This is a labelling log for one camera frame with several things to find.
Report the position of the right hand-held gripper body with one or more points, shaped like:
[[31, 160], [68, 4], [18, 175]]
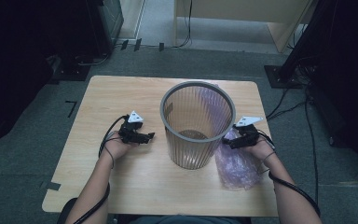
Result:
[[249, 133]]

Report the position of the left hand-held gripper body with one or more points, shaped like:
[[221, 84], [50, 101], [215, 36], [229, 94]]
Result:
[[130, 130]]

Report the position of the clear plastic bin bag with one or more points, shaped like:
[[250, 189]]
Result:
[[236, 169]]

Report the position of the person's right hand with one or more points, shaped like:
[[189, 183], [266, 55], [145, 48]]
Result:
[[262, 149]]

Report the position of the person's left hand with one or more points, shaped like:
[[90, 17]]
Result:
[[115, 146]]

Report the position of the black equipment cabinet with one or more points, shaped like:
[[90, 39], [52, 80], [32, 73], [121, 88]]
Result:
[[105, 25]]

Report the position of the dark curtain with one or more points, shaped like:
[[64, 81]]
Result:
[[351, 77], [18, 62]]

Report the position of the light wooden desk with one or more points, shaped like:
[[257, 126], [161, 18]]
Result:
[[230, 9]]

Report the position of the black stand with base plate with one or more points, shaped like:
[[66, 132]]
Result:
[[281, 76]]

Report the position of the black floor base plate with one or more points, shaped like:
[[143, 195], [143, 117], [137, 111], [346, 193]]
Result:
[[71, 73]]

